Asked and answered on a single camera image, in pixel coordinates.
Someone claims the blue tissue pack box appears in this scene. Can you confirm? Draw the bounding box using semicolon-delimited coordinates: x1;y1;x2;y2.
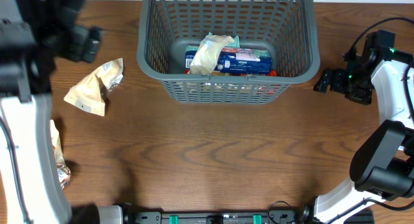
184;45;273;75

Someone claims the grey plastic lattice basket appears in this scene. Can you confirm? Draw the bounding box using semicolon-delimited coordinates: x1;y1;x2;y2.
136;0;320;104

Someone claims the teal snack wrapper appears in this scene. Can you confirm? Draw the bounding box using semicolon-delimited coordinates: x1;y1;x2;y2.
202;32;241;48

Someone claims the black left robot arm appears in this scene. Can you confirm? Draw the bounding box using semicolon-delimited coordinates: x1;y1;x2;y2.
1;0;123;223

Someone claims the white brown treat pouch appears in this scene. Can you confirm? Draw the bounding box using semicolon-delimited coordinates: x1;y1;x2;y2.
50;120;71;188

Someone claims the beige clear pouch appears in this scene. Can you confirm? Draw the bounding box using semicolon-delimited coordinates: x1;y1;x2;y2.
190;34;235;75

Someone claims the red snack bar package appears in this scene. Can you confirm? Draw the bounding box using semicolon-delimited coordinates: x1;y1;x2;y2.
201;71;278;93

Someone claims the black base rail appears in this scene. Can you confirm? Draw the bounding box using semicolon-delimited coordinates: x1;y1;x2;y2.
124;208;300;224

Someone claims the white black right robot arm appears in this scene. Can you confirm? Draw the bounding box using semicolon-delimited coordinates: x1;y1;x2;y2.
296;30;413;223

